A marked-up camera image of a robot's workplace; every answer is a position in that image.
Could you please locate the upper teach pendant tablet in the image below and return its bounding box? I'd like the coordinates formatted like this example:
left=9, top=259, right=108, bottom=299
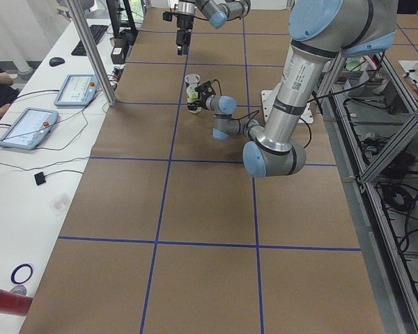
left=54, top=74, right=100, bottom=107

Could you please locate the white tennis ball can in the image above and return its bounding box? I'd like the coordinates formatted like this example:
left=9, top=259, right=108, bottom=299
left=185, top=73, right=201, bottom=114

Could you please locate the black computer mouse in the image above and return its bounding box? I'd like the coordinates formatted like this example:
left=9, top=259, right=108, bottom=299
left=49, top=57, right=65, bottom=67

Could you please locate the black box with label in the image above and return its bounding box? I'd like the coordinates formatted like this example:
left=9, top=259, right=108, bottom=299
left=111, top=38, right=130, bottom=65

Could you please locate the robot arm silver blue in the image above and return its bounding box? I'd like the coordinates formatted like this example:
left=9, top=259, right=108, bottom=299
left=172, top=0, right=251, bottom=56
left=238, top=1, right=398, bottom=177

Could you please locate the red bottle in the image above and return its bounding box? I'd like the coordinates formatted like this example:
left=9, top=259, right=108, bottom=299
left=0, top=289, right=33, bottom=317

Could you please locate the black camera mount wrist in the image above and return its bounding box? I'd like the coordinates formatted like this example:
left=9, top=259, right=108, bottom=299
left=162, top=11, right=177, bottom=22
left=195, top=80, right=216, bottom=96

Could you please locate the blue ring on table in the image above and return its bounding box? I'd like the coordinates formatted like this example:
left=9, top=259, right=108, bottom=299
left=10, top=263, right=35, bottom=285

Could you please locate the lower teach pendant tablet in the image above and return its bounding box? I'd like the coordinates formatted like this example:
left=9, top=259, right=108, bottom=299
left=0, top=107, right=59, bottom=150

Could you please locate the black monitor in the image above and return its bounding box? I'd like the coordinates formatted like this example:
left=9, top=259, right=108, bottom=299
left=105, top=0, right=138, bottom=40

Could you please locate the teach pendant tablet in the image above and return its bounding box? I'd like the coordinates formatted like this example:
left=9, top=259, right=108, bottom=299
left=54, top=74, right=100, bottom=107
left=0, top=107, right=59, bottom=150

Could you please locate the small black square puck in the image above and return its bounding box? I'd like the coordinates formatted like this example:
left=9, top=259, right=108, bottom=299
left=34, top=172, right=46, bottom=186

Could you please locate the aluminium frame post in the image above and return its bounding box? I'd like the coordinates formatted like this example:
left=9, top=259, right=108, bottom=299
left=65, top=0, right=116, bottom=106

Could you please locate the black keyboard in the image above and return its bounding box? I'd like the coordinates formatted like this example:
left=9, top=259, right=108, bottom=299
left=70, top=24, right=109, bottom=57

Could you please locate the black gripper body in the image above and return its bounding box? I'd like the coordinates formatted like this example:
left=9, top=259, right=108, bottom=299
left=196, top=92, right=211, bottom=110
left=176, top=13, right=194, bottom=32

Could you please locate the small electronics board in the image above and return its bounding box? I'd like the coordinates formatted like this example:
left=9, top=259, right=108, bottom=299
left=109, top=66, right=124, bottom=81

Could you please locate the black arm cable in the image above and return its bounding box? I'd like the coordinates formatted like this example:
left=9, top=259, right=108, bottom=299
left=212, top=79, right=313, bottom=149

